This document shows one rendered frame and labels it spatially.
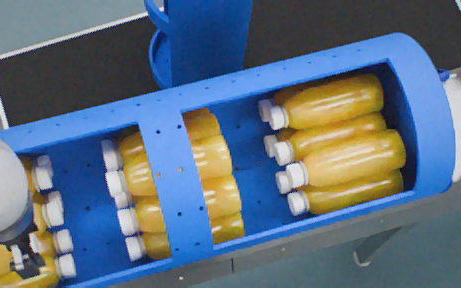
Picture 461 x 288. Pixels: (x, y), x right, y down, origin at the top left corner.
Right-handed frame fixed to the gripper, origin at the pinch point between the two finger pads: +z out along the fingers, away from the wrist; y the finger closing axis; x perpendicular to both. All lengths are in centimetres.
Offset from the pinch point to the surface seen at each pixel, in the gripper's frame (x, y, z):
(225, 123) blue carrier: -36.5, 15.8, 12.7
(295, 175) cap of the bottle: -43.0, 0.0, 0.9
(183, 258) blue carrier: -22.1, -8.2, 1.1
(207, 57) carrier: -46, 54, 66
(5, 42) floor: 9, 98, 114
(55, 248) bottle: -2.4, 1.3, 12.3
